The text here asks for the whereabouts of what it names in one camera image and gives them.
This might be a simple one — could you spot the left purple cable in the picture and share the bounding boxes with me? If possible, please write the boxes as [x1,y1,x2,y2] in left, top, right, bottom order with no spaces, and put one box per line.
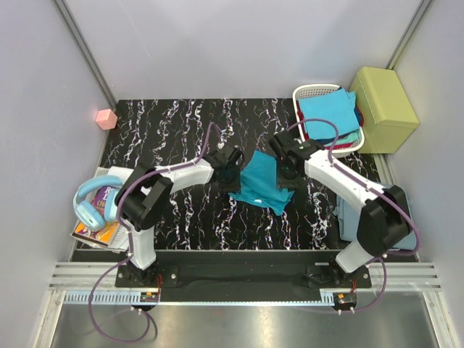
[88,121,225,344]

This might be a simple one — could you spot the teal t shirt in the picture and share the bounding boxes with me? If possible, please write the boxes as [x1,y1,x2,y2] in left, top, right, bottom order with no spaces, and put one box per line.
[229,150,293,216]

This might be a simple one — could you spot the stack of papers and books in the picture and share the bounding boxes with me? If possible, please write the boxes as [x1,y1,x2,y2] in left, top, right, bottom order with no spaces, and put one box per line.
[70,167,132,252]

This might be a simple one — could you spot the aluminium rail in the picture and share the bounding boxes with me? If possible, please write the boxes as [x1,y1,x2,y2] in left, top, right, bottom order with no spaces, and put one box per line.
[48,262,442,292]

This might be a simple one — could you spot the light blue headphones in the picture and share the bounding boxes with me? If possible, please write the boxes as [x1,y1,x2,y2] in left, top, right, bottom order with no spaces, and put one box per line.
[73,175,123,231]

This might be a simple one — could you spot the folded grey-blue t shirt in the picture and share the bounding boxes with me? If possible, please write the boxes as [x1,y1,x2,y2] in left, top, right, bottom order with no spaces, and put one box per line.
[335,196,417,251]

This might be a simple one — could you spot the pink cube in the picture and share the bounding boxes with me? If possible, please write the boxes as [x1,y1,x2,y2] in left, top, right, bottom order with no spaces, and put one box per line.
[95,109,118,131]

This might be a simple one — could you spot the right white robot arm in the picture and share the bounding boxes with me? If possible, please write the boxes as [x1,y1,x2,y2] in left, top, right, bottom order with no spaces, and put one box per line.
[269,130,413,288]

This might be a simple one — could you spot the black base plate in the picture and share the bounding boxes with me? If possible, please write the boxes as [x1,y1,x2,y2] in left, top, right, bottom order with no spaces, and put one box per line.
[115,250,372,289]

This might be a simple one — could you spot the green storage box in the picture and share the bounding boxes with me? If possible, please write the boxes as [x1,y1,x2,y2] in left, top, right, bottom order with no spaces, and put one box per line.
[350,67,419,154]

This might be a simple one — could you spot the white perforated laundry basket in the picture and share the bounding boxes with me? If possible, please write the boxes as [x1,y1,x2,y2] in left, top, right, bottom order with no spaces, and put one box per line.
[292,83,365,158]

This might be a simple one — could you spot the red shirt in basket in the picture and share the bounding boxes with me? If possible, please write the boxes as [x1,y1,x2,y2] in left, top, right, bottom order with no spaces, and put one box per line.
[297,102,363,150]

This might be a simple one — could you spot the light blue shirt in basket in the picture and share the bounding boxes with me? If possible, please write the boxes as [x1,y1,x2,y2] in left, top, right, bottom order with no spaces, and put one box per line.
[299,88,360,140]

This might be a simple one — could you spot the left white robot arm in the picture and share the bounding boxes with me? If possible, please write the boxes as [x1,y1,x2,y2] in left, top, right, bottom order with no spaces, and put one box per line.
[115,144,244,287]

